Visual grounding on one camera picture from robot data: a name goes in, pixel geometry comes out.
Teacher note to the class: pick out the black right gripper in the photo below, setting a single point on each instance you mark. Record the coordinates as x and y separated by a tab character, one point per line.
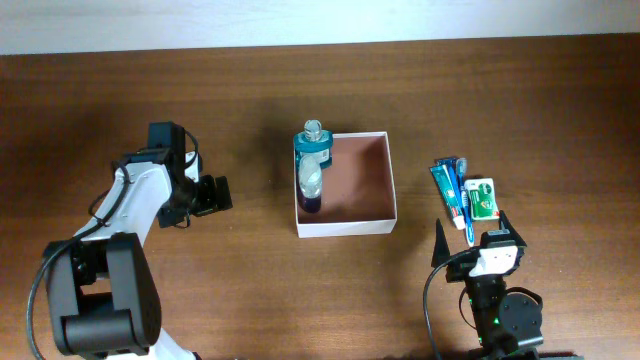
442	252

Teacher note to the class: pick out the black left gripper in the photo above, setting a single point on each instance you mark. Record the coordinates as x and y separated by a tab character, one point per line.
210	201

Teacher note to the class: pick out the green Dettol soap packet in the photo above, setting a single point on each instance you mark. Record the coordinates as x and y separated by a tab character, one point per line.
482	199

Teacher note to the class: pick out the clear purple liquid bottle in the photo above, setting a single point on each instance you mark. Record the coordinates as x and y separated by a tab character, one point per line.
309	184

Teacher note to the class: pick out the teal mouthwash bottle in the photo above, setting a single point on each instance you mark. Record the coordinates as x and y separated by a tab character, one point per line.
314	141

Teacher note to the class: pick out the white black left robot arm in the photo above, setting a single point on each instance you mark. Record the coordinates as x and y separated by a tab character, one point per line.
102	299

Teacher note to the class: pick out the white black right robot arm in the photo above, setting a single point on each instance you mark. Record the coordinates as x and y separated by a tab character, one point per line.
507	320

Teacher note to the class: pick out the green toothpaste tube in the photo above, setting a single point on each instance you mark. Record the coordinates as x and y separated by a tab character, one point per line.
449	194

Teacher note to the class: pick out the blue white toothbrush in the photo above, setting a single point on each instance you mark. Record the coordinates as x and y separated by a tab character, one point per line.
460	172

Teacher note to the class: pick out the pink open cardboard box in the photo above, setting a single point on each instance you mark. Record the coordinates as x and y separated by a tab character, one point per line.
358	191

